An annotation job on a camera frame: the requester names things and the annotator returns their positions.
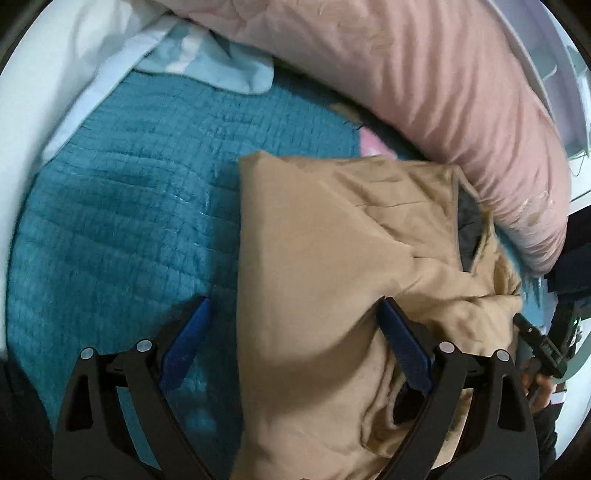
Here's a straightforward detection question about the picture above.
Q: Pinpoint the dark cloth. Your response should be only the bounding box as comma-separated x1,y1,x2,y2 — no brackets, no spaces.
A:
542,213,591,319

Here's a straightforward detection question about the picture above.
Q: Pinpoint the white cabinet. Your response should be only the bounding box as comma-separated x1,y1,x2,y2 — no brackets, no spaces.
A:
487,0,591,208

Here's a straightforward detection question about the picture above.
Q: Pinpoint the small pink cloth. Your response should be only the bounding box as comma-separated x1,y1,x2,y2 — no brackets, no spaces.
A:
359,126,398,159

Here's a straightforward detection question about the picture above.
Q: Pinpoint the light blue striped cloth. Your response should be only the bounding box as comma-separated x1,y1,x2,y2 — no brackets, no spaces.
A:
136,22,276,96

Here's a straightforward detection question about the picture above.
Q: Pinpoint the person's right forearm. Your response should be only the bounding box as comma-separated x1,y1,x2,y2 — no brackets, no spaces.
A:
530,401,560,467

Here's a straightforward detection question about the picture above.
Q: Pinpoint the tan jacket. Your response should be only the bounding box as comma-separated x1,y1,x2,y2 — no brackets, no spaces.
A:
235,151,525,480

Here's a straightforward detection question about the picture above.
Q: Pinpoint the pink pillow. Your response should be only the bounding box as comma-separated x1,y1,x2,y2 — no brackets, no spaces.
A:
161,0,573,277

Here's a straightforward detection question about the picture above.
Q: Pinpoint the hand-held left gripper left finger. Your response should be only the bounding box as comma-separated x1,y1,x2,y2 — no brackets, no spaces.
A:
52,296,214,480

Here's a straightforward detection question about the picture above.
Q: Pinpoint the person's right hand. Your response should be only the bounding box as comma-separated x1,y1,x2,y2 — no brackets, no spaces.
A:
521,359,555,412

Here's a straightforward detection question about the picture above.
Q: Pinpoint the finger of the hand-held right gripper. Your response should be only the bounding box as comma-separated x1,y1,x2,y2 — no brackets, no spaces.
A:
513,313,548,358

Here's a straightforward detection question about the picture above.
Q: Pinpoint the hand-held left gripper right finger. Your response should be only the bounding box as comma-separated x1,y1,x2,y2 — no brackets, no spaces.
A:
376,297,542,480

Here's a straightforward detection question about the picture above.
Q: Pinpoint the teal quilted blanket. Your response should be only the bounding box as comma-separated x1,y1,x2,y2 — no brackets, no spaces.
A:
8,69,552,472

